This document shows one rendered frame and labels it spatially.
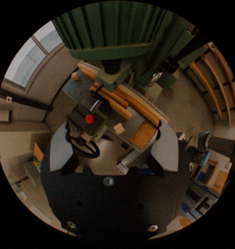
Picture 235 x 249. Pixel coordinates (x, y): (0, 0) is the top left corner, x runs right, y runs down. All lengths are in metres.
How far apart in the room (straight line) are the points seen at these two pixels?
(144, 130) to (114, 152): 1.02
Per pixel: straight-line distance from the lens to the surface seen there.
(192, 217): 0.72
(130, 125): 0.39
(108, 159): 1.40
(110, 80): 0.26
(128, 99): 0.37
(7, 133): 1.41
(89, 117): 0.28
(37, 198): 2.91
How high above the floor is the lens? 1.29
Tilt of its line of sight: 88 degrees down
